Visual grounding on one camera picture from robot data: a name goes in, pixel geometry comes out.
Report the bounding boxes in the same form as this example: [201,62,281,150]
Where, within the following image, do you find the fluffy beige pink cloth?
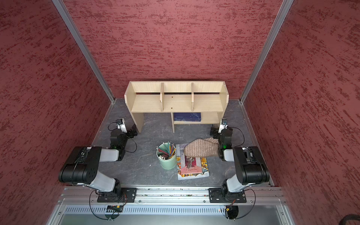
[184,137,219,158]

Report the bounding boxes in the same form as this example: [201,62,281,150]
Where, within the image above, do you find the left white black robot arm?
[58,125,138,202]

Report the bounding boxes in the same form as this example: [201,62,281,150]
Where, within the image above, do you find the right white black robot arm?
[210,127,270,200]

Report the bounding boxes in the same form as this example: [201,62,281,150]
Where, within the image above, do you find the light wooden bookshelf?
[124,81,229,132]

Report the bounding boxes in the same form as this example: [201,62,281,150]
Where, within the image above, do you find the dark blue book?
[173,112,202,122]

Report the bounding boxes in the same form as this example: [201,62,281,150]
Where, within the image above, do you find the colourful illustrated book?
[176,144,210,181]

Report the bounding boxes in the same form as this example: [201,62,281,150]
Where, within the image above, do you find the coloured pencils bundle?
[157,142,176,160]

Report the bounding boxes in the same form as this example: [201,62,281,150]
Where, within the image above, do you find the green pencil cup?
[158,156,177,170]

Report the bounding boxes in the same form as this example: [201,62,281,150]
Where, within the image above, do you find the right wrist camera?
[218,118,228,133]

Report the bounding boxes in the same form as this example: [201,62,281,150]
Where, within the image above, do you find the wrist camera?
[115,118,127,133]
[218,118,228,133]

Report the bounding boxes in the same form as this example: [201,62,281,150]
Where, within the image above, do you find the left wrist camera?
[115,118,127,133]

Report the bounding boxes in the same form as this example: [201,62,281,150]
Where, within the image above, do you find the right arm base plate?
[208,188,247,203]

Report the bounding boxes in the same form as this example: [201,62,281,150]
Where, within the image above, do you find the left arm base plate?
[97,187,137,203]

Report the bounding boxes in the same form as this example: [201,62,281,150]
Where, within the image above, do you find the aluminium mounting rail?
[57,186,287,205]

